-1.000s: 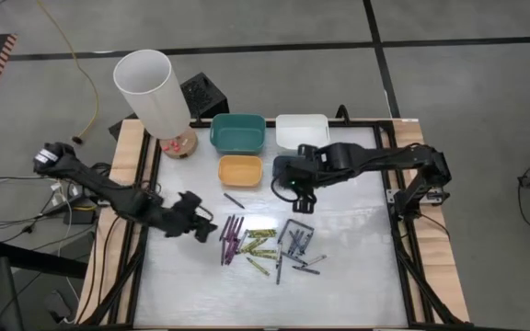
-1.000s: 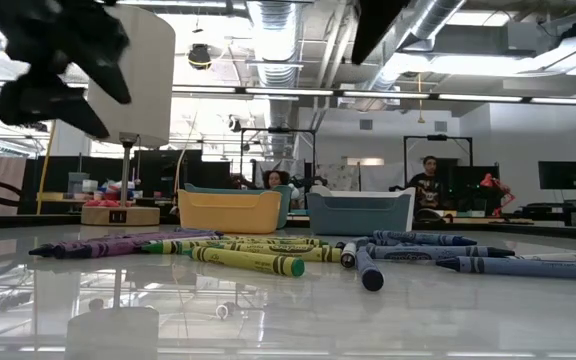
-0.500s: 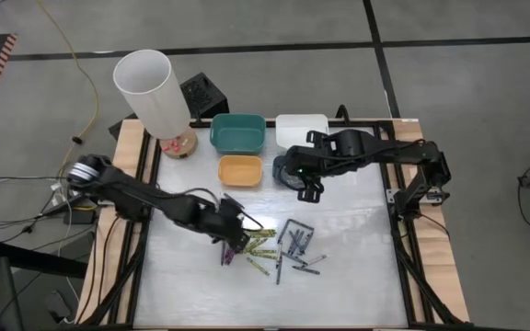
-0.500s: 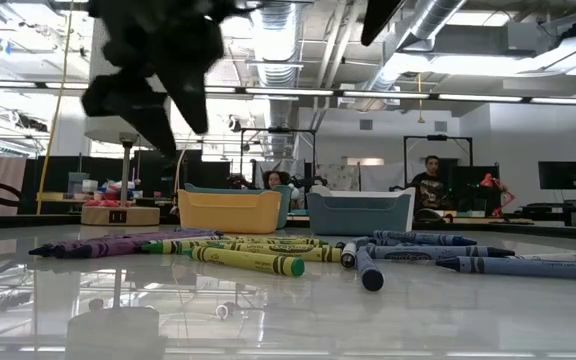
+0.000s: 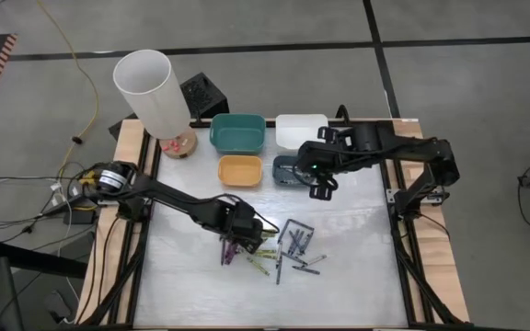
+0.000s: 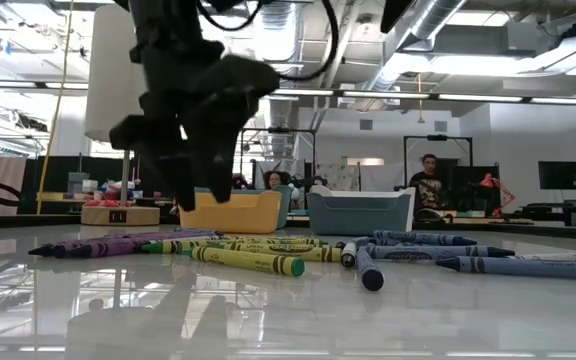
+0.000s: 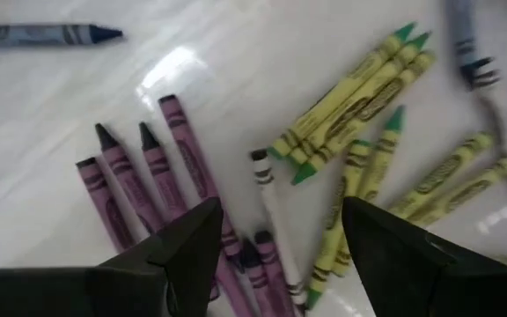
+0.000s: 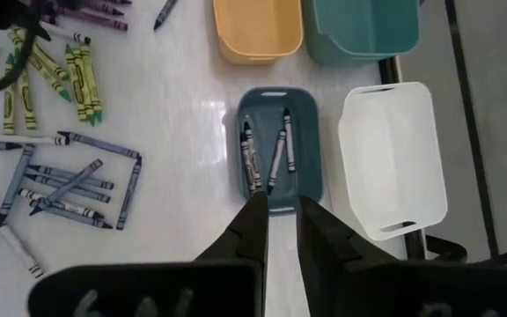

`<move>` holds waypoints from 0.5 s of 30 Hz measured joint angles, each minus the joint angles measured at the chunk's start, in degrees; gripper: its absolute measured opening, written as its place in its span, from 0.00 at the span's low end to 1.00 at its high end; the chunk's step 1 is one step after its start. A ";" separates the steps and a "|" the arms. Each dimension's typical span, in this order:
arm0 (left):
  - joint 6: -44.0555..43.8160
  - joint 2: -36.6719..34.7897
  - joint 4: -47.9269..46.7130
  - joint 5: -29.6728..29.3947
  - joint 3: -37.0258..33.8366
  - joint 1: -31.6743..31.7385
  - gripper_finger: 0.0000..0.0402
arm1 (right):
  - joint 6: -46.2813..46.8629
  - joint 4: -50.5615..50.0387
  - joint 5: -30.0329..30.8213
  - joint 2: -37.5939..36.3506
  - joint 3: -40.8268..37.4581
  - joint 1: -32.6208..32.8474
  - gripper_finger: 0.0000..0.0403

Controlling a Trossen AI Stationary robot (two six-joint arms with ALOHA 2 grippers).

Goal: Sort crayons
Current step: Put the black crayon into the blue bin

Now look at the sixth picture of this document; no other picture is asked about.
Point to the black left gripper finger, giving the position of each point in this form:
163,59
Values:
220,150
168,160

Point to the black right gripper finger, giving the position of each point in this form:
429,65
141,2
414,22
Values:
393,15

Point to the purple crayon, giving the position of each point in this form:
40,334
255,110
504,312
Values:
133,237
188,233
108,248

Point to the white crayon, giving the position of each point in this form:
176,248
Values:
558,257
348,255

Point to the person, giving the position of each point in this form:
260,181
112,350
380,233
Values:
274,179
427,185

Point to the white shade wooden base lamp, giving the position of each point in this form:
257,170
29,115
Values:
108,75

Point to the yellow-orange plastic bin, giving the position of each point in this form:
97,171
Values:
248,215

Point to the teal plastic bin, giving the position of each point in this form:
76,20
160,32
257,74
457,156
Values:
286,205

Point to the yellow-green crayon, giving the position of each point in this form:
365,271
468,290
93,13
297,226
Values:
183,246
278,242
248,261
288,251

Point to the cluttered workbench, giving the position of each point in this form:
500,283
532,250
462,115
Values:
75,182

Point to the long ceiling light strip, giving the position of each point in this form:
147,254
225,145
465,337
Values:
468,97

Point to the black partition panels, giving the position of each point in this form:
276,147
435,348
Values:
48,175

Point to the blue-grey plastic bin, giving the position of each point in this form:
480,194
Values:
358,217

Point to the red desk lamp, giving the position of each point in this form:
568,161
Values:
498,187

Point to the black computer monitor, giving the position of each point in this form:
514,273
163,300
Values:
560,175

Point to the silver ventilation duct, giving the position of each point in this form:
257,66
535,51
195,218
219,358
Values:
283,120
433,20

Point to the black rig frame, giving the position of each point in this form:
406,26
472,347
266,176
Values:
278,130
438,137

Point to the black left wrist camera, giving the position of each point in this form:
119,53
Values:
243,77

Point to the black aluminium table frame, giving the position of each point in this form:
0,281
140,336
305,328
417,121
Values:
543,231

